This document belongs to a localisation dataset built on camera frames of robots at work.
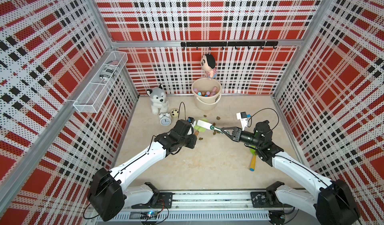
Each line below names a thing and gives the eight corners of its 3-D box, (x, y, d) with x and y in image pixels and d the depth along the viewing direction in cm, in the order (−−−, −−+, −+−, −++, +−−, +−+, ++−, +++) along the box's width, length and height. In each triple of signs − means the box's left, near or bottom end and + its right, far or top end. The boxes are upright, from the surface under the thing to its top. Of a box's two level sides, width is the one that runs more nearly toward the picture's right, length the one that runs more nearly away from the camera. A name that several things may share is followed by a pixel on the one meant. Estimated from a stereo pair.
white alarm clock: (160, 126, 103) (158, 119, 97) (162, 118, 107) (159, 112, 101) (170, 126, 103) (168, 119, 97) (171, 118, 107) (169, 112, 101)
